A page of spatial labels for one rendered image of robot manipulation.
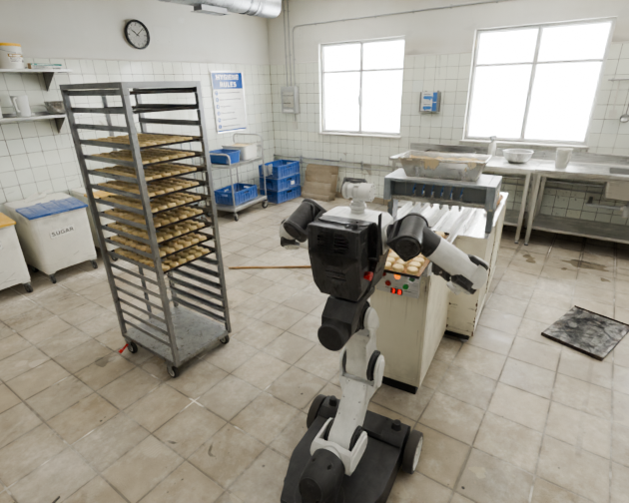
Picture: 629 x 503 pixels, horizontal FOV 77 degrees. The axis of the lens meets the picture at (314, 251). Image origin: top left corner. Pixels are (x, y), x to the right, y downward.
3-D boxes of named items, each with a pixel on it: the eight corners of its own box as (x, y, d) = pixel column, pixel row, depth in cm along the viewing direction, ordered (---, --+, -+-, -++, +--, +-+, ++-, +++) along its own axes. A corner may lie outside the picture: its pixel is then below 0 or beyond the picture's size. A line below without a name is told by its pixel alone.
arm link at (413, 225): (438, 251, 133) (405, 229, 132) (421, 266, 140) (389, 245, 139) (442, 232, 141) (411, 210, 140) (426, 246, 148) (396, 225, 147)
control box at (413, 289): (377, 286, 229) (378, 264, 224) (419, 296, 218) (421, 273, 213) (375, 289, 226) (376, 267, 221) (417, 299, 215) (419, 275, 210)
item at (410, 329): (400, 327, 314) (407, 219, 280) (445, 338, 298) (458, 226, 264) (365, 381, 258) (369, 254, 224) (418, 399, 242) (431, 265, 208)
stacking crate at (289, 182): (283, 182, 704) (282, 171, 697) (301, 185, 683) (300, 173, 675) (260, 189, 659) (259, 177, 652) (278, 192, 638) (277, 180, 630)
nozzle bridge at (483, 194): (396, 211, 316) (398, 168, 303) (494, 224, 283) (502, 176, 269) (381, 223, 290) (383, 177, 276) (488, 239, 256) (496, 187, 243)
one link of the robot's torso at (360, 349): (375, 388, 184) (364, 324, 154) (340, 376, 192) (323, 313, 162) (386, 361, 193) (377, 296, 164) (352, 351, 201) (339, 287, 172)
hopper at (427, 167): (408, 169, 297) (409, 150, 292) (489, 176, 272) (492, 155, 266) (395, 177, 274) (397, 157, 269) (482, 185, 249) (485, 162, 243)
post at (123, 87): (181, 365, 259) (126, 81, 194) (177, 367, 257) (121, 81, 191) (178, 363, 261) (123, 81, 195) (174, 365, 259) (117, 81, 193)
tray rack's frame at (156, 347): (234, 340, 297) (202, 80, 228) (177, 379, 259) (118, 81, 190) (180, 314, 332) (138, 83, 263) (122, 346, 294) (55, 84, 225)
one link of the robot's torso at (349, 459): (350, 482, 170) (350, 460, 165) (310, 463, 179) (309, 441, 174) (368, 446, 187) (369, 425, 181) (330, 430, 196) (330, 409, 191)
